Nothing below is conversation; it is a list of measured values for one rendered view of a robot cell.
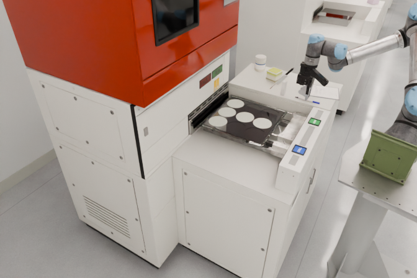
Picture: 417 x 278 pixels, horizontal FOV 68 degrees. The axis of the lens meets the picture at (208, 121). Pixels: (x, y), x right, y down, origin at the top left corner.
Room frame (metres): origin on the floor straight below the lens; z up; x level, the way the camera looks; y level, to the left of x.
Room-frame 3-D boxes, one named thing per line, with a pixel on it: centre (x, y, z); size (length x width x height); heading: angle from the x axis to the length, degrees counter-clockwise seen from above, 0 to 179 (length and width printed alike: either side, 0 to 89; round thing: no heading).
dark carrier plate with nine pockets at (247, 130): (1.44, -0.20, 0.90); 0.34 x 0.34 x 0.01; 60
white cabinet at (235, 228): (1.46, -0.33, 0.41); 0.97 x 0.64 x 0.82; 150
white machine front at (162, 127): (1.39, 0.09, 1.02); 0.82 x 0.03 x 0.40; 150
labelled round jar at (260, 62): (1.92, -0.34, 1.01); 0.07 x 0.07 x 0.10
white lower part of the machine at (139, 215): (1.56, 0.39, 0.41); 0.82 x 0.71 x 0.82; 150
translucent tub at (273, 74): (1.77, -0.41, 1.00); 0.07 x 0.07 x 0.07; 44
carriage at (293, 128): (1.32, -0.44, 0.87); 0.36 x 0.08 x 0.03; 150
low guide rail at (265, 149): (1.31, -0.19, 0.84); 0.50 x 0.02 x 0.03; 60
